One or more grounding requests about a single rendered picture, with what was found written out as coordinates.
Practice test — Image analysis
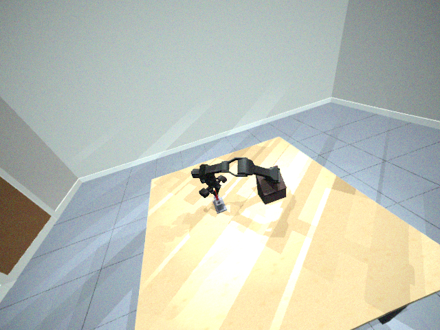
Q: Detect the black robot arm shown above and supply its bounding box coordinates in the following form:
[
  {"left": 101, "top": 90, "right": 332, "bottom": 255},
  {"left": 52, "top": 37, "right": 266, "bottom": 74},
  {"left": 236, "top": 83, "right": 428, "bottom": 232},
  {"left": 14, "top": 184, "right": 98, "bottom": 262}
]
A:
[{"left": 191, "top": 157, "right": 281, "bottom": 185}]

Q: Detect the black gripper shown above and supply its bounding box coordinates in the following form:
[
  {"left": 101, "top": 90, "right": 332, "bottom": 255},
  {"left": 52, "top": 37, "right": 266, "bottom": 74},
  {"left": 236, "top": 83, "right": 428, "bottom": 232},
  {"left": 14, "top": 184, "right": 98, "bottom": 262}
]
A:
[{"left": 199, "top": 175, "right": 227, "bottom": 198}]

